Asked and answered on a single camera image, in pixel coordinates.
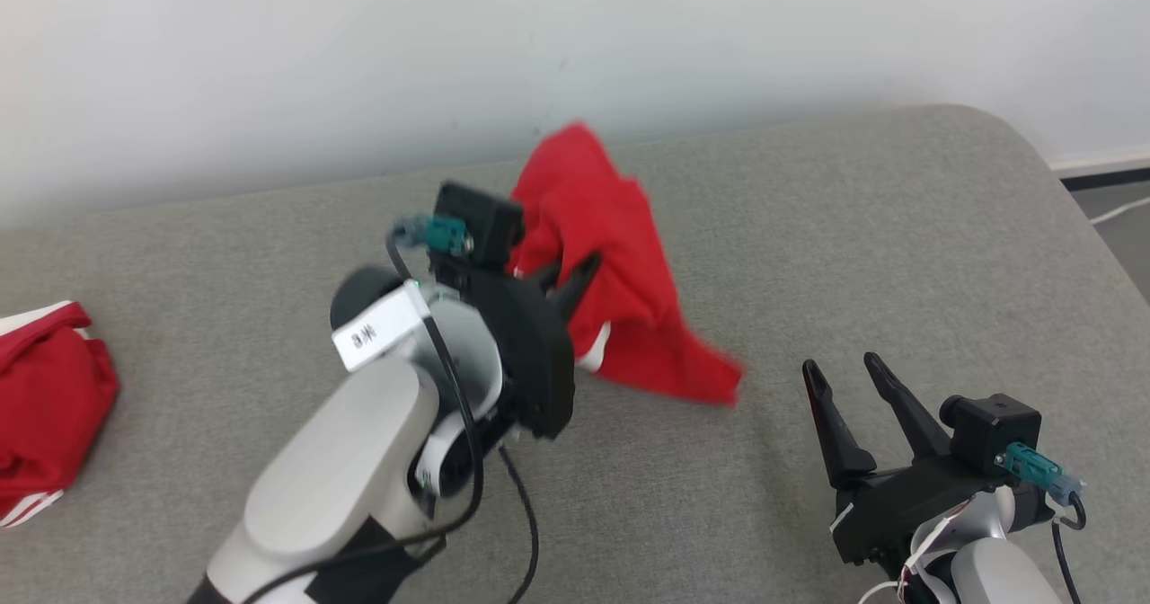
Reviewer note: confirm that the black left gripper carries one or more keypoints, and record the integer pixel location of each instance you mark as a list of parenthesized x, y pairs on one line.
[(530, 361)]

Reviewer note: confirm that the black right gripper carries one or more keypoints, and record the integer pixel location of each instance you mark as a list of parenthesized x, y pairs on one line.
[(898, 510)]

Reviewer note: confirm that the red Bulls 23 shorts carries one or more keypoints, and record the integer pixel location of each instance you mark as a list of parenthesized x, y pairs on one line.
[(611, 226)]

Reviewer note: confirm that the red white-sleeved jersey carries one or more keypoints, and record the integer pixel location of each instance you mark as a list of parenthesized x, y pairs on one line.
[(49, 397)]

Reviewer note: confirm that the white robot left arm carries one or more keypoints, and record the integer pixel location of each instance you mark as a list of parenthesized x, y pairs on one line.
[(332, 469)]

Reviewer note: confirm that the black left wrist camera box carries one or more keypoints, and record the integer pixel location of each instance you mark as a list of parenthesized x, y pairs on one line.
[(481, 217)]

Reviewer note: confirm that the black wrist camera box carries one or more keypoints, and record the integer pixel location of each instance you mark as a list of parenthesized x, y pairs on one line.
[(481, 217), (993, 429)]

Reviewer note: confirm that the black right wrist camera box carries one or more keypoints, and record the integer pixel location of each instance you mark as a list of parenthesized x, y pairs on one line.
[(993, 429)]

